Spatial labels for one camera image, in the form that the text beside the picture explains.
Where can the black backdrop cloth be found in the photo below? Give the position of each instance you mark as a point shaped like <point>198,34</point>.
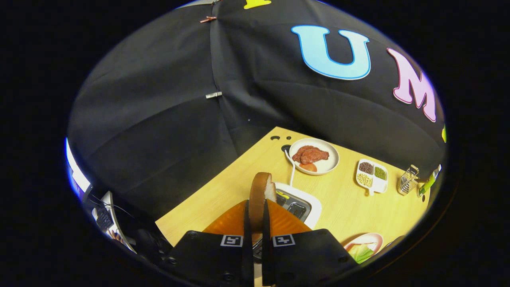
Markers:
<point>159,119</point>

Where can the brown meat patty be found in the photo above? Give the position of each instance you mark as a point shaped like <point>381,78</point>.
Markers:
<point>310,154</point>

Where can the brown crust toast slice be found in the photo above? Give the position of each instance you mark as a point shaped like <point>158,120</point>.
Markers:
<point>259,191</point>

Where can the green drink bottle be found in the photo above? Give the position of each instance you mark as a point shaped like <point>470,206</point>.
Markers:
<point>426,185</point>

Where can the red tomato slice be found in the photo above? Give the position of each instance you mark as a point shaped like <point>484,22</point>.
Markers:
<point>308,167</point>

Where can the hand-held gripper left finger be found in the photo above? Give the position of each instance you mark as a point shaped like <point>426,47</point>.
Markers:
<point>248,255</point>

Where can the pink round plate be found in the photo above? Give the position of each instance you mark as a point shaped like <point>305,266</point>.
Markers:
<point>372,239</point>

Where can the silver cloth clip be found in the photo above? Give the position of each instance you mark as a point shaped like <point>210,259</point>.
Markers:
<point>213,95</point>

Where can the white toaster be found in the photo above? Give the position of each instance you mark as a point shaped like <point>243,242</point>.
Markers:
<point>308,201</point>

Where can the green lettuce leaf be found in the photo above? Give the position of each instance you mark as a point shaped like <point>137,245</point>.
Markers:
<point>360,252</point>

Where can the beige round plate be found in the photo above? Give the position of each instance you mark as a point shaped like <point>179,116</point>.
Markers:
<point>330,163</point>

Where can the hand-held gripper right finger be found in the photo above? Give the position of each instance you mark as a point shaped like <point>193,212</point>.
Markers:
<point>266,255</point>

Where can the red cloth clip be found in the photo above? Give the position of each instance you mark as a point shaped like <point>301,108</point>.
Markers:
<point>208,18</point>

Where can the white compartment tray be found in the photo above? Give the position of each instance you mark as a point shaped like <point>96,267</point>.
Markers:
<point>380,185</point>

